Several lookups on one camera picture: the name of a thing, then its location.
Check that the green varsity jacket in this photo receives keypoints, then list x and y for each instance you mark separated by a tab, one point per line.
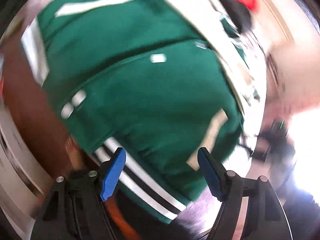
159	78

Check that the black leather jacket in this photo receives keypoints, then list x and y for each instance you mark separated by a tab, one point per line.
239	15

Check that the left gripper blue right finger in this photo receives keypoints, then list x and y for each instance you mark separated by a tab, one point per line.
265	217

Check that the floral plush blanket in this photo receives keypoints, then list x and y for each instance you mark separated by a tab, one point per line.
199	216

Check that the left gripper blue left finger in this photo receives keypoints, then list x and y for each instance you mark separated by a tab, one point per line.
74	207

